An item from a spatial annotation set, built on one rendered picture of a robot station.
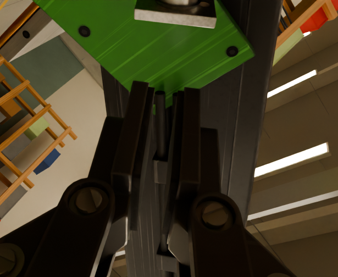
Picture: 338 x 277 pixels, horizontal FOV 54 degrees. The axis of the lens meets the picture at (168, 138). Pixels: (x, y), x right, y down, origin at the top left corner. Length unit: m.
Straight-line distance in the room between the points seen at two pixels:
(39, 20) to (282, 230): 4.55
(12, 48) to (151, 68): 0.24
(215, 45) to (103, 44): 0.09
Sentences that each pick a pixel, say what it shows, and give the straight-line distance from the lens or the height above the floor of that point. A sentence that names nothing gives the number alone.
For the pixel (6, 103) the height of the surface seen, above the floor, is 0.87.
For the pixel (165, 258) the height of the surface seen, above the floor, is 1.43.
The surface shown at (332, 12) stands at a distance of 3.79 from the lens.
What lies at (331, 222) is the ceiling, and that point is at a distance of 4.69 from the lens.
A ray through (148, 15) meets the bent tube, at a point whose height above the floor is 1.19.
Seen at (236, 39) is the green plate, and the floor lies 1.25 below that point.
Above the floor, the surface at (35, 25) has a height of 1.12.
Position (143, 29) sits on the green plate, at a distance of 0.29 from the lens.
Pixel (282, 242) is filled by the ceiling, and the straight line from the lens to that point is 5.01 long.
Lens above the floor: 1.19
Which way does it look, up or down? 18 degrees up
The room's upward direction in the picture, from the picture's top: 141 degrees clockwise
